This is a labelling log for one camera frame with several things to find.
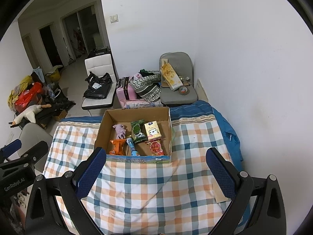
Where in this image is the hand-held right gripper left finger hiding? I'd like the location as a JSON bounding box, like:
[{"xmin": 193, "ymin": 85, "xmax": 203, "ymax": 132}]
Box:
[{"xmin": 24, "ymin": 147, "xmax": 107, "ymax": 235}]

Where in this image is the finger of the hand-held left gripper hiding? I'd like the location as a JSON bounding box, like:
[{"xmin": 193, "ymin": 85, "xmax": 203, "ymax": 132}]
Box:
[
  {"xmin": 0, "ymin": 140, "xmax": 49, "ymax": 171},
  {"xmin": 0, "ymin": 138, "xmax": 22, "ymax": 157}
]

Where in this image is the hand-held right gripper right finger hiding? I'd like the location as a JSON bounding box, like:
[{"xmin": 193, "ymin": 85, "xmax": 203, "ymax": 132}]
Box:
[{"xmin": 206, "ymin": 147, "xmax": 287, "ymax": 235}]

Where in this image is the orange snack packet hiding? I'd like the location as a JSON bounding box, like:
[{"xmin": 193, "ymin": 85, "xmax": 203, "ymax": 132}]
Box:
[{"xmin": 109, "ymin": 139, "xmax": 128, "ymax": 155}]

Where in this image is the blue stick packet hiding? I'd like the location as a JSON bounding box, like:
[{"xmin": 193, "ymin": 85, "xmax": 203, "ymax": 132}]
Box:
[{"xmin": 126, "ymin": 137, "xmax": 140, "ymax": 157}]

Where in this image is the purple cloth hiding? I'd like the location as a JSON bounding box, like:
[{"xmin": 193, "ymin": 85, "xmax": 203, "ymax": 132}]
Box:
[{"xmin": 112, "ymin": 124, "xmax": 128, "ymax": 140}]

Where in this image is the green snack packet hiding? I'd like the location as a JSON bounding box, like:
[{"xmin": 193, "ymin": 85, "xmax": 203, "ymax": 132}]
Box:
[{"xmin": 130, "ymin": 119, "xmax": 148, "ymax": 144}]

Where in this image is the red snack packet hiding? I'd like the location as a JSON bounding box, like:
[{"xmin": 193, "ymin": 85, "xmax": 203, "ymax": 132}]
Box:
[{"xmin": 145, "ymin": 139, "xmax": 166, "ymax": 156}]

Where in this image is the yellow tissue pack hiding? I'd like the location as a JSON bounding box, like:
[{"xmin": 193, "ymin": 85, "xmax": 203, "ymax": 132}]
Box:
[{"xmin": 144, "ymin": 121, "xmax": 163, "ymax": 141}]

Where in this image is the beige paper sheet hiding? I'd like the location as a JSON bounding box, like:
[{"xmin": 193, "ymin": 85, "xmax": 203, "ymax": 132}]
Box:
[{"xmin": 211, "ymin": 181, "xmax": 233, "ymax": 204}]

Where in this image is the grey round-backed chair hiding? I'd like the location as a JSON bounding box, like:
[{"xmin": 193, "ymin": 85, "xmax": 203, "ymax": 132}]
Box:
[{"xmin": 18, "ymin": 122, "xmax": 54, "ymax": 174}]

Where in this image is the white goose plush toy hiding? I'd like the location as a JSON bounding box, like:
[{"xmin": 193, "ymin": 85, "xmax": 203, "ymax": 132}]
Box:
[{"xmin": 10, "ymin": 104, "xmax": 52, "ymax": 128}]

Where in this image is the small brown cardboard box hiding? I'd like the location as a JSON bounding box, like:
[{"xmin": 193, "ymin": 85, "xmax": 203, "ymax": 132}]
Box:
[{"xmin": 52, "ymin": 109, "xmax": 68, "ymax": 122}]

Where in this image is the red plastic bag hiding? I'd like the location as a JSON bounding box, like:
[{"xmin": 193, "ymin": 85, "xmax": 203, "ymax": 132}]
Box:
[{"xmin": 14, "ymin": 82, "xmax": 45, "ymax": 113}]

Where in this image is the checked quilt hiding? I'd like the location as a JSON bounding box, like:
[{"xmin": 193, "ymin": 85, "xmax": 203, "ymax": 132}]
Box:
[{"xmin": 43, "ymin": 121, "xmax": 245, "ymax": 235}]

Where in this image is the yellow bag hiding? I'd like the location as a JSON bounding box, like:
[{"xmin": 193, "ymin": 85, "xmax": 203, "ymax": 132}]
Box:
[{"xmin": 8, "ymin": 75, "xmax": 34, "ymax": 111}]

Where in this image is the clear plastic bag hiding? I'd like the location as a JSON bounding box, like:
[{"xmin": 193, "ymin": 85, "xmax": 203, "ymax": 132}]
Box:
[{"xmin": 45, "ymin": 84, "xmax": 60, "ymax": 99}]

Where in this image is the grey blue cloth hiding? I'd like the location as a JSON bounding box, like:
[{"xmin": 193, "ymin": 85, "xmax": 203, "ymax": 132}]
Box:
[{"xmin": 33, "ymin": 67, "xmax": 46, "ymax": 83}]

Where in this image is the black plastic bag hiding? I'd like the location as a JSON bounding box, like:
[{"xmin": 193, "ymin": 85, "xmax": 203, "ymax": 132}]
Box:
[{"xmin": 83, "ymin": 71, "xmax": 113, "ymax": 100}]

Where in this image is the yellow bin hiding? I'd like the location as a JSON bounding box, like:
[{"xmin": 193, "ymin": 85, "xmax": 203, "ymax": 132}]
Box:
[{"xmin": 45, "ymin": 65, "xmax": 64, "ymax": 81}]

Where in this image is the pale floral packet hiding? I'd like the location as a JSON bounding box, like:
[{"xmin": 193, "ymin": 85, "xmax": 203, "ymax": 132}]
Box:
[{"xmin": 123, "ymin": 101, "xmax": 164, "ymax": 109}]

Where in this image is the pink suitcase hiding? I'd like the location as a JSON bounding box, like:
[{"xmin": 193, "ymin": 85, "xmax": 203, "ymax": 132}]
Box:
[{"xmin": 115, "ymin": 77, "xmax": 138, "ymax": 108}]

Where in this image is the patterned tote bag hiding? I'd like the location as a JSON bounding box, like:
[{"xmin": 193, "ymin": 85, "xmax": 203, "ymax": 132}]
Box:
[{"xmin": 128, "ymin": 70, "xmax": 162, "ymax": 103}]

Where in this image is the white padded chair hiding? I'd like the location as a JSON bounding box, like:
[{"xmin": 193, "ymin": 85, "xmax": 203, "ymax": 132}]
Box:
[{"xmin": 81, "ymin": 53, "xmax": 117, "ymax": 111}]

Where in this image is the yellow snack box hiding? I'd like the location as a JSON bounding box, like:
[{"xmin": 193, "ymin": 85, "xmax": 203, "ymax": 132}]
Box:
[{"xmin": 160, "ymin": 62, "xmax": 183, "ymax": 91}]

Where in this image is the grey padded chair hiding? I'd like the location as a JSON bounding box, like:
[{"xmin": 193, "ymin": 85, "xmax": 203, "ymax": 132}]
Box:
[{"xmin": 159, "ymin": 52, "xmax": 198, "ymax": 107}]

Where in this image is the glass sliding door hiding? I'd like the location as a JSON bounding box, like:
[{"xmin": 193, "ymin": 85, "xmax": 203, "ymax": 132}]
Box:
[{"xmin": 61, "ymin": 2, "xmax": 108, "ymax": 64}]

